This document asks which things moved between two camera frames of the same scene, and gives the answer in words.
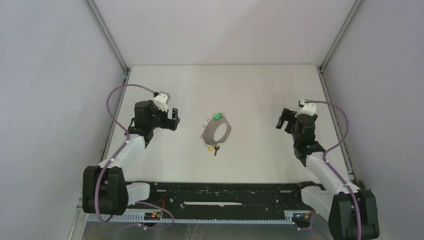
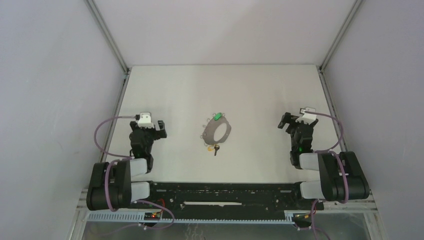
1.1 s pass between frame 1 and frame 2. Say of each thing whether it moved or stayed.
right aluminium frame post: stayed
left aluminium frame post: stayed
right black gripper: stayed
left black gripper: moved
